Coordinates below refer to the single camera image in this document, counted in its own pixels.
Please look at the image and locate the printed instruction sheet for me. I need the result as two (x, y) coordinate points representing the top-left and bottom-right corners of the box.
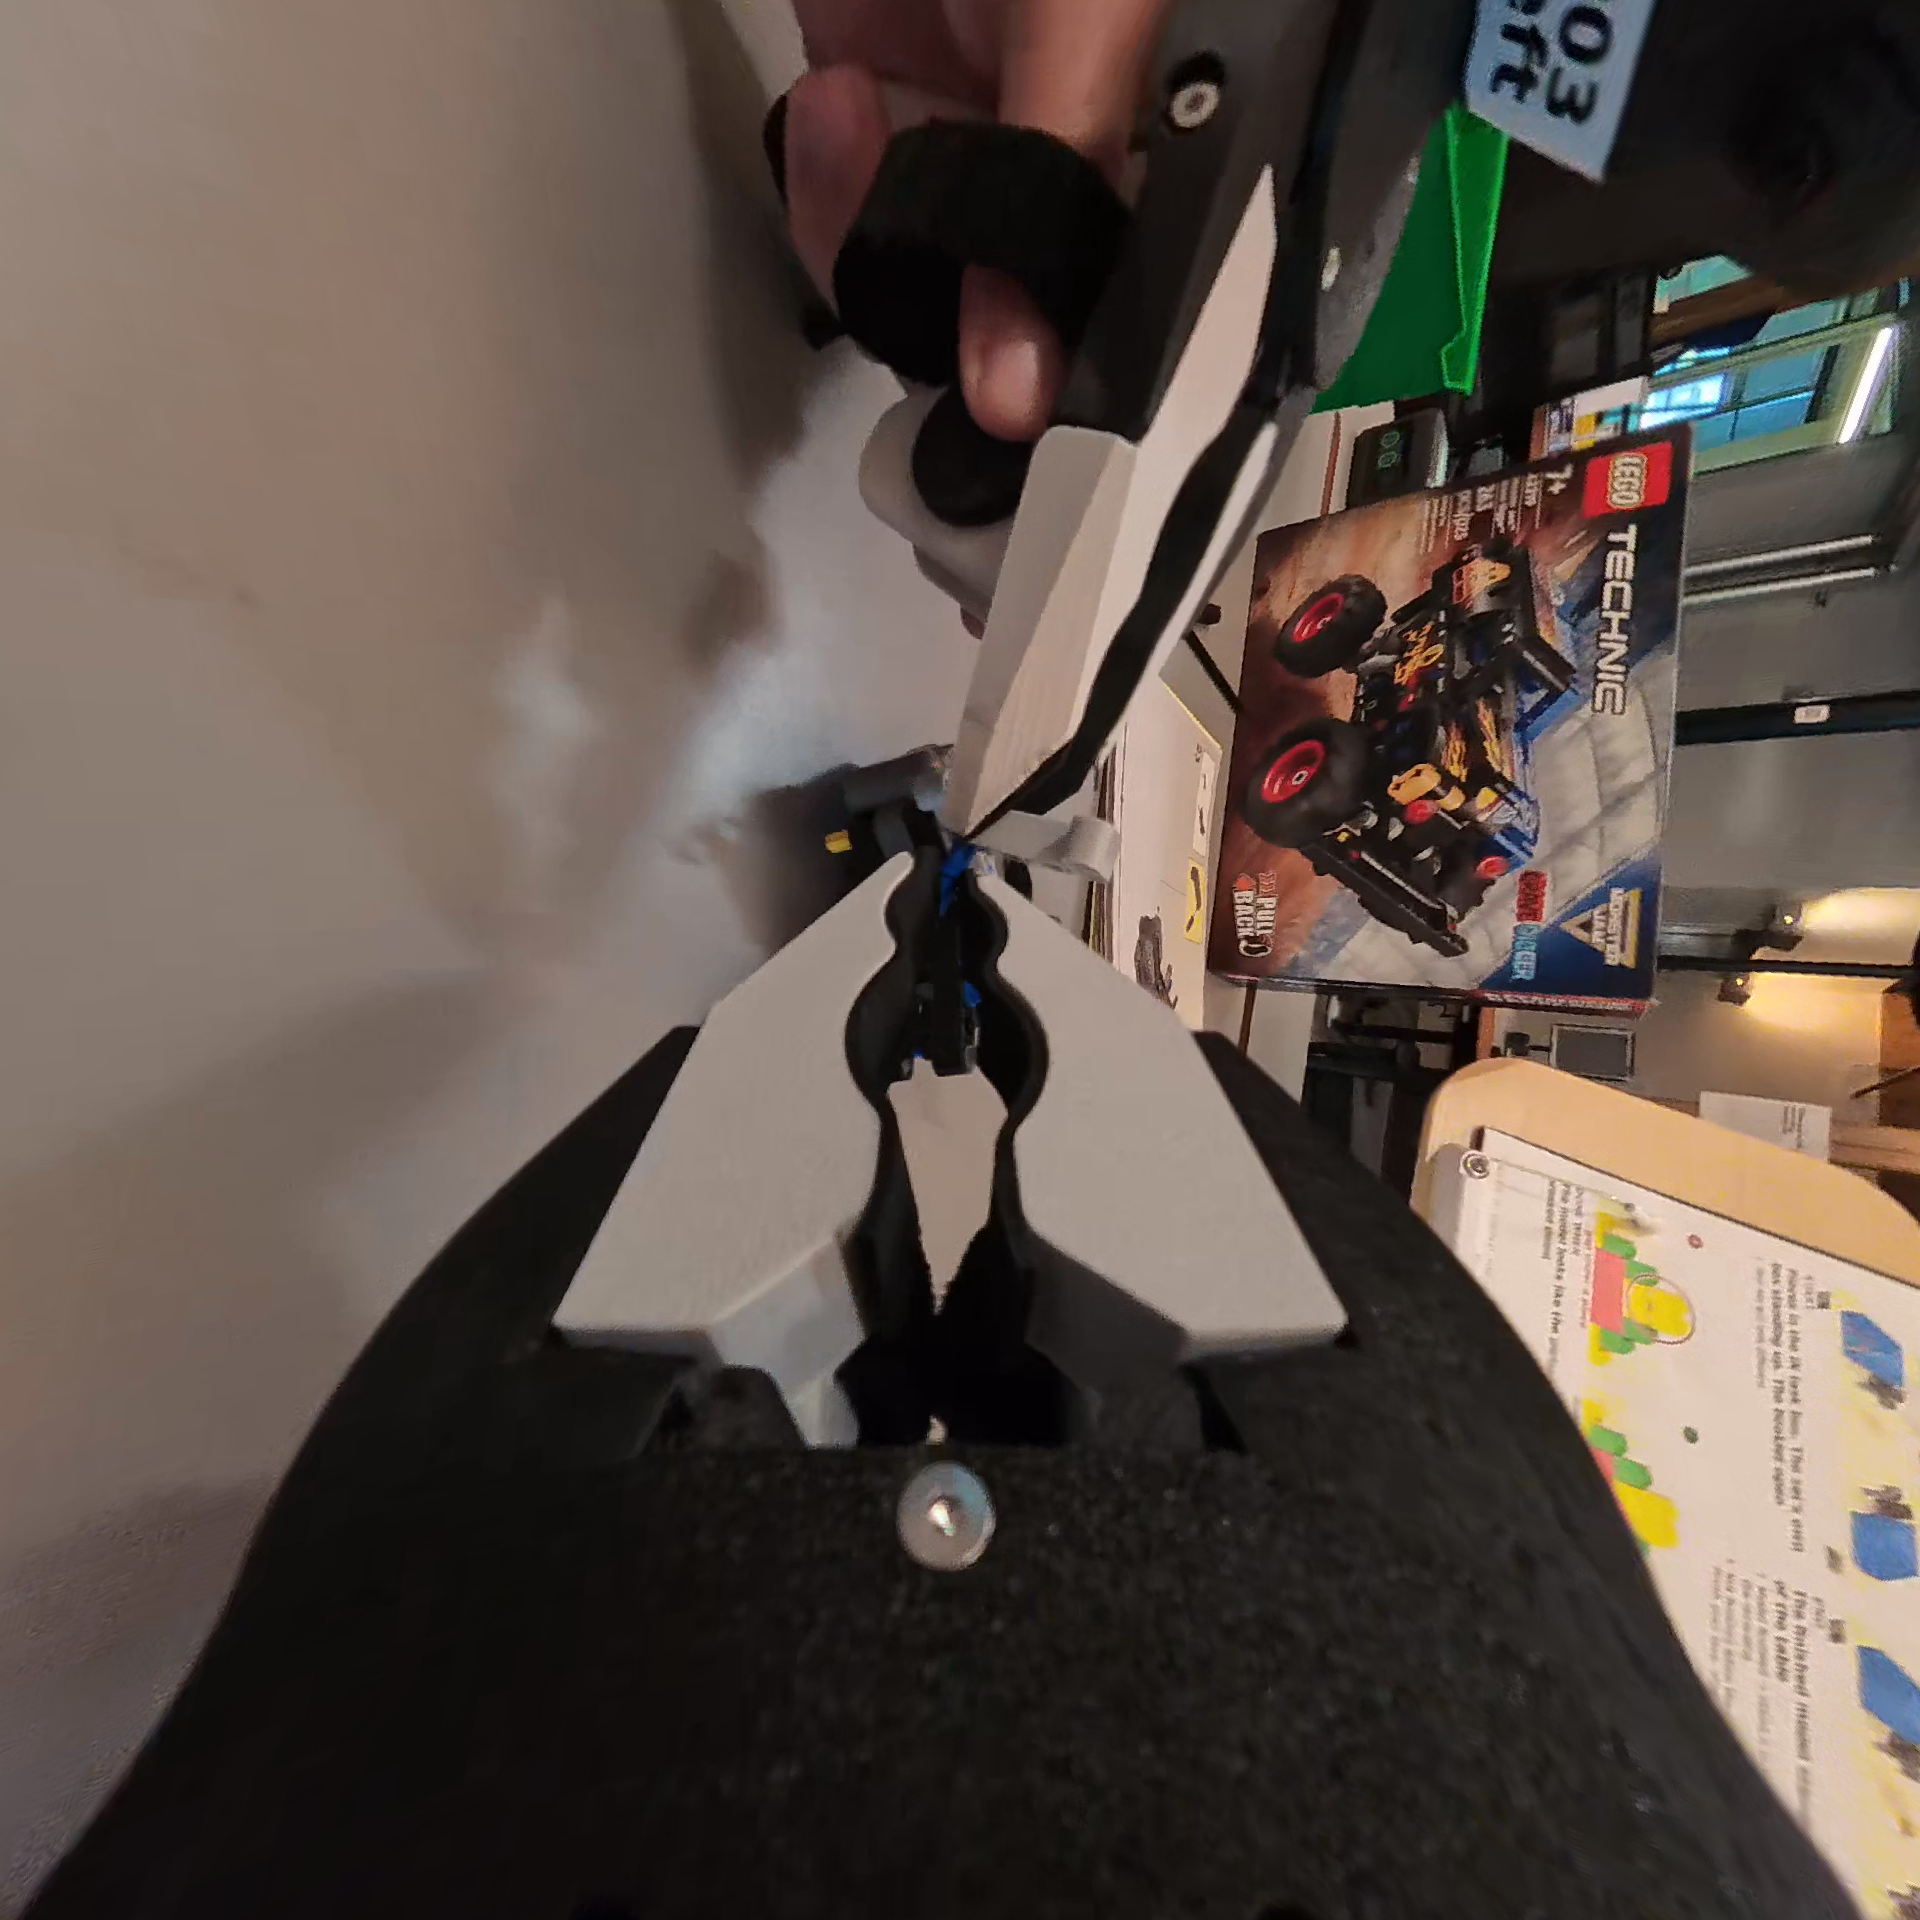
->
(1447, 1126), (1920, 1920)

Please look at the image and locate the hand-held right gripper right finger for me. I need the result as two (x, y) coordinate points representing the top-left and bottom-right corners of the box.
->
(943, 873), (1350, 1368)

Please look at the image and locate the black blue lego assembly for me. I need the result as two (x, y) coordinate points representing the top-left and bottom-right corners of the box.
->
(824, 748), (993, 1081)

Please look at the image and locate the wooden board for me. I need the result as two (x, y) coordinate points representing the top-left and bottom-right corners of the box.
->
(1411, 1056), (1920, 1501)

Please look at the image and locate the person's left hand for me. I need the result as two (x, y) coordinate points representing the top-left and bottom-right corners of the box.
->
(774, 0), (1179, 442)

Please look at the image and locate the lego instruction booklet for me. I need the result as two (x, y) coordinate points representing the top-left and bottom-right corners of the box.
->
(1080, 674), (1226, 994)

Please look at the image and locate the black device green display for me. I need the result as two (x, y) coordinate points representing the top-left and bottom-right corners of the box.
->
(1347, 410), (1455, 509)

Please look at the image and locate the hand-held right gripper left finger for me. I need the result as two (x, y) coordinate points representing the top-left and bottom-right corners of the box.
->
(551, 852), (944, 1448)

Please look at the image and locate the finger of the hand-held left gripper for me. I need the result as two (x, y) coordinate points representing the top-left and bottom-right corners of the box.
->
(1103, 393), (1328, 768)
(948, 165), (1281, 838)

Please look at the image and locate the lego truck set box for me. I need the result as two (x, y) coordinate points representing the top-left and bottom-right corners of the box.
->
(1208, 422), (1694, 1015)

